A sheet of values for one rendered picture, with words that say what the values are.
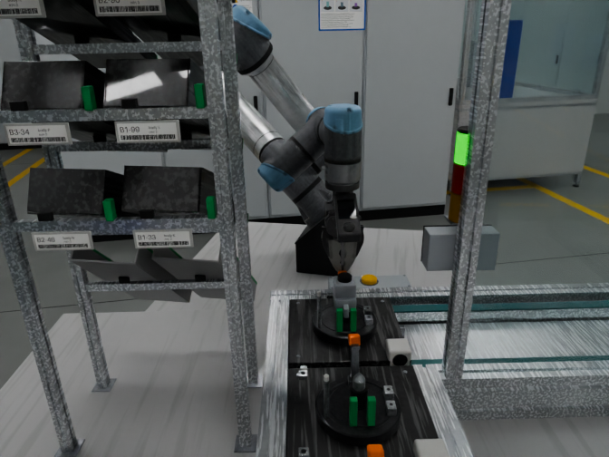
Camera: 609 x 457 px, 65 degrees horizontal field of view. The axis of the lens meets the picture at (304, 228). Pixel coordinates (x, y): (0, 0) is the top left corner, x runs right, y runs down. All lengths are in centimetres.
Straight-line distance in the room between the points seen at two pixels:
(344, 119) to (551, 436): 71
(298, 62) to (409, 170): 131
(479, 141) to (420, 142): 343
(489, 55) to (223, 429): 79
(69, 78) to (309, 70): 316
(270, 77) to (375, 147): 280
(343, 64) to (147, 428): 327
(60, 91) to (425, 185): 378
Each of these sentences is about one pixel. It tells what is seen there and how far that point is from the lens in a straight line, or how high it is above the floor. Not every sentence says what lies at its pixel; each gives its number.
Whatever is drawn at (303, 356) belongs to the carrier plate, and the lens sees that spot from 97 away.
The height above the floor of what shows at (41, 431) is 86.
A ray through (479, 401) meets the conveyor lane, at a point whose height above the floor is 91.
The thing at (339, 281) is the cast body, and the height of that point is 109.
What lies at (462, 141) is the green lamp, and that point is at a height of 140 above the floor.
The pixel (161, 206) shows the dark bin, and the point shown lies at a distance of 78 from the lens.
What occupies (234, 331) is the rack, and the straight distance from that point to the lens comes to 81.
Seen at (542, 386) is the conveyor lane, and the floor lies 93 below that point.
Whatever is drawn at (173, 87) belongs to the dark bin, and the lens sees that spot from 73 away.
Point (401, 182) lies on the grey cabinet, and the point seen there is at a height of 34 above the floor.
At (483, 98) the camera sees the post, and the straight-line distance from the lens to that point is 77.
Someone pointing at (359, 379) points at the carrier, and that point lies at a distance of 81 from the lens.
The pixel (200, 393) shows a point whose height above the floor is 86.
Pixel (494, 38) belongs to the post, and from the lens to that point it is 77.
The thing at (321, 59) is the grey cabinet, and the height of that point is 137.
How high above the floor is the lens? 156
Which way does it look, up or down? 22 degrees down
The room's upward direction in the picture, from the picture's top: 1 degrees counter-clockwise
